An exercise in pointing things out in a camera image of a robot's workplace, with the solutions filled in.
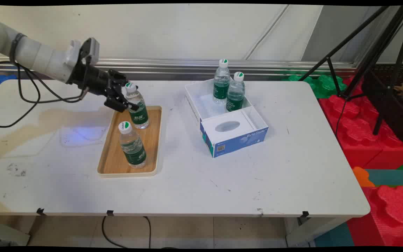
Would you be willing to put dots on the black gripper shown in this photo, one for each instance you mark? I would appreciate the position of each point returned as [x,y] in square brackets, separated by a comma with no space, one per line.
[93,79]

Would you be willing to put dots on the black mesh crate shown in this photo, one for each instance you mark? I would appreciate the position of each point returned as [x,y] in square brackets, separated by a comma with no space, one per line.
[394,112]

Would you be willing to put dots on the blue and white cardboard box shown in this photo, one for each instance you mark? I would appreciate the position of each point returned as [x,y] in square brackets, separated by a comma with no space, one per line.
[236,138]

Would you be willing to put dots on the red foam puzzle block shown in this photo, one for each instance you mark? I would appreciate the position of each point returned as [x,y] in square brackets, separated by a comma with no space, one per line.
[394,213]

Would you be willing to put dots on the wooden tray with cream rim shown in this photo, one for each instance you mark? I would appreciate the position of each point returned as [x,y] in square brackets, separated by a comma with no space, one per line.
[150,140]

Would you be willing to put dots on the blue foam piece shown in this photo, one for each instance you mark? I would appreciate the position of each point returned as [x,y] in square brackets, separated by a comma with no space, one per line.
[0,82]

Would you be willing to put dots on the orange foam piece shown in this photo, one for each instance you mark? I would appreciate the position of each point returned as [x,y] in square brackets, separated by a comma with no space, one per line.
[361,176]

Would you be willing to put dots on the black tripod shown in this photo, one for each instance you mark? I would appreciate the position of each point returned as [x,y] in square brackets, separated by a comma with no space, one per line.
[373,59]

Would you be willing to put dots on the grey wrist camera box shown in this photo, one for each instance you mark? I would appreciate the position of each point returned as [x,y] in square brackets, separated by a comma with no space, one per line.
[90,50]

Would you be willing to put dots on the white table leg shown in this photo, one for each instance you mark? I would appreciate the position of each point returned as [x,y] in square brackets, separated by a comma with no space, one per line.
[313,231]

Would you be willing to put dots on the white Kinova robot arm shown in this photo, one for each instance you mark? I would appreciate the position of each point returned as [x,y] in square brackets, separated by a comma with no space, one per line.
[33,56]

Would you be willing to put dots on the green foam puzzle block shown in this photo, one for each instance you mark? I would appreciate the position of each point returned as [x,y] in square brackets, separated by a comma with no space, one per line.
[327,84]

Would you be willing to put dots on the green label water bottle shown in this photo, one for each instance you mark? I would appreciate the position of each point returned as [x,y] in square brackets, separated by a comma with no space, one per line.
[133,148]
[140,115]
[235,98]
[221,87]

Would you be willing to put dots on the large red foam block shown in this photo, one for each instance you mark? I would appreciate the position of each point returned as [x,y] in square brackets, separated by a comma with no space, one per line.
[359,140]

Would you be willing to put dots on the aluminium wall rail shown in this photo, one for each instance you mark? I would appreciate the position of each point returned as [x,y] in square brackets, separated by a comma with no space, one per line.
[187,64]

